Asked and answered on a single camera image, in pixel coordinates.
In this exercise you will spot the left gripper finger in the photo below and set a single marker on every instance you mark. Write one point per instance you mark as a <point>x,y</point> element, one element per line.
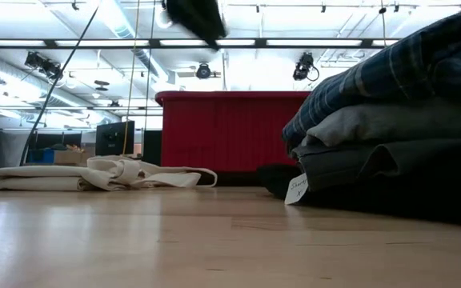
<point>198,18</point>

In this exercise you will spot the blue plaid shirt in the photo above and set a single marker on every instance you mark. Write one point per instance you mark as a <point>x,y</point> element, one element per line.
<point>394,72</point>

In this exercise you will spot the light grey garment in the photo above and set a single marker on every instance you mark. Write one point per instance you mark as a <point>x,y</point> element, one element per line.
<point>374,124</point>

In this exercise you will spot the black cloth garment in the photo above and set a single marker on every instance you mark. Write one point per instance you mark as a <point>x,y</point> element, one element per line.
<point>374,208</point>

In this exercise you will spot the red plastic laundry bin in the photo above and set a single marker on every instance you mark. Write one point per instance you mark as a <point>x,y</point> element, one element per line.
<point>230,132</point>

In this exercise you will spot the blue background bin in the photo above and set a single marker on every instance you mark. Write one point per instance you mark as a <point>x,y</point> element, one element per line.
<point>45,156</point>

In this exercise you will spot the small black ceiling fixture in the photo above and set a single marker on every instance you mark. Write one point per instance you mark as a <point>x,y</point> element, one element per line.
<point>101,84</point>

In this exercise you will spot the black background box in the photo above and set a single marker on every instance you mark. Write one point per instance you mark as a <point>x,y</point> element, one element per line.
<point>153,146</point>

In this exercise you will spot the black background monitor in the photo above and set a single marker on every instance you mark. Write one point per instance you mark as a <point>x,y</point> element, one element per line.
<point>114,138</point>

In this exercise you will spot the black ceiling spotlight cluster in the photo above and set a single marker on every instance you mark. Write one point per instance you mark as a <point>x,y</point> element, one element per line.
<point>42,64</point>

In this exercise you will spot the brown cardboard box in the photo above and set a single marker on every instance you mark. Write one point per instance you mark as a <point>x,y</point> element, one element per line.
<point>72,158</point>

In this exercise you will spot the cream canvas tote bag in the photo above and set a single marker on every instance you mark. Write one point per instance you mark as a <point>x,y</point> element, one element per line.
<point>54,178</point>

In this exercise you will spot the round black overhead camera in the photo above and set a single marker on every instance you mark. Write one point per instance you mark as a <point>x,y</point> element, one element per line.
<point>203,71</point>

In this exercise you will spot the black hanging camera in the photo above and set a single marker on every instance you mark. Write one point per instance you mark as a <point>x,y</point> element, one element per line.
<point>303,66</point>

